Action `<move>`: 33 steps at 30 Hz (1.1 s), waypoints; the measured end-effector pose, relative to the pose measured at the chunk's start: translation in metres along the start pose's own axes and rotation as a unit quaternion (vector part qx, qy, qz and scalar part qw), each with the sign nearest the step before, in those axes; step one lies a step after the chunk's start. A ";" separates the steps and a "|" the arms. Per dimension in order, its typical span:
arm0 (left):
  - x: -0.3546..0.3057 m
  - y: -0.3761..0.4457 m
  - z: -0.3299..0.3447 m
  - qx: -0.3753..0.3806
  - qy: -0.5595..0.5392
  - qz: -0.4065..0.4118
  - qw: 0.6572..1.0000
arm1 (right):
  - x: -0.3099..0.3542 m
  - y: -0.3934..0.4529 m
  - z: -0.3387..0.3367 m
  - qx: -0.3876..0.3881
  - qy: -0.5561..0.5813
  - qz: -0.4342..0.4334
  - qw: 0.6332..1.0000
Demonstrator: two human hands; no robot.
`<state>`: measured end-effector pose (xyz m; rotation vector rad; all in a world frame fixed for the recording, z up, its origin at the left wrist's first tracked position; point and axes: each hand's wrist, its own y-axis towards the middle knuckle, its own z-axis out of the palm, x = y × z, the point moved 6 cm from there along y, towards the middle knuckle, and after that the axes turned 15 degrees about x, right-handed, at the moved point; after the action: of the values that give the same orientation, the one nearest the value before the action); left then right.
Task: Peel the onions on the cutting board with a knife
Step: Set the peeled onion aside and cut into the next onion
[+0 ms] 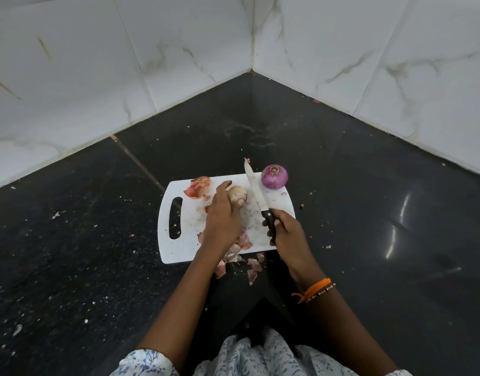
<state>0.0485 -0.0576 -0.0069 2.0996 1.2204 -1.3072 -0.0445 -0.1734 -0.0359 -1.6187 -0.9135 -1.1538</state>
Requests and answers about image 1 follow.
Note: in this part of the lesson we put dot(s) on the person's left hand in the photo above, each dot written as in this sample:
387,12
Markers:
222,223

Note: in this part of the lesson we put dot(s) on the person's right hand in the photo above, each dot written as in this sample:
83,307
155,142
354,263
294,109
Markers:
291,242

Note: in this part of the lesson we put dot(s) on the person's left thumb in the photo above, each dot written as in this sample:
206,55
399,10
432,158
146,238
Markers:
240,203

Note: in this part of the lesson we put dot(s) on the person's right fingers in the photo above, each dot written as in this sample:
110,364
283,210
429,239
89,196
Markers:
272,234

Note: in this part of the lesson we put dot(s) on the pale peeled onion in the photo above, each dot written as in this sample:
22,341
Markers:
237,193

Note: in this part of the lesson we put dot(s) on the person's left forearm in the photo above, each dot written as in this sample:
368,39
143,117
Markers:
177,305

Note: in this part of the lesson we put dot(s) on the person's right forearm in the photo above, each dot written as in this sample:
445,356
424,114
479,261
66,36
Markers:
342,328

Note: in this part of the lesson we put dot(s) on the pile of onion skin scraps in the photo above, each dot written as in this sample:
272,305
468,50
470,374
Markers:
240,254

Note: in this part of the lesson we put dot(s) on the purple onion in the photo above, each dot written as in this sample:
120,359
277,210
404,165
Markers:
274,176

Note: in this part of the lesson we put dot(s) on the large onion peel piece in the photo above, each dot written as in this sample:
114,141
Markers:
198,187

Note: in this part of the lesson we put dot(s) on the white plastic cutting board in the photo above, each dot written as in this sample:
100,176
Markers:
189,227

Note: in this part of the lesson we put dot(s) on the white floral garment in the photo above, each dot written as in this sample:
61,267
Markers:
263,358

